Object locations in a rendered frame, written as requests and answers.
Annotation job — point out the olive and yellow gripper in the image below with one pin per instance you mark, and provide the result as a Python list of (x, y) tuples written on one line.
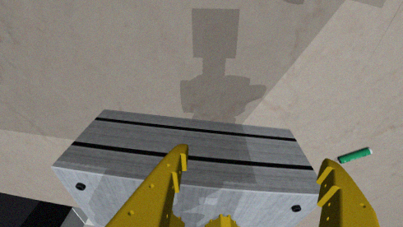
[(342, 202)]

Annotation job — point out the green battery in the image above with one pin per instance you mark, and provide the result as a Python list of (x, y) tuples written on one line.
[(355, 155)]

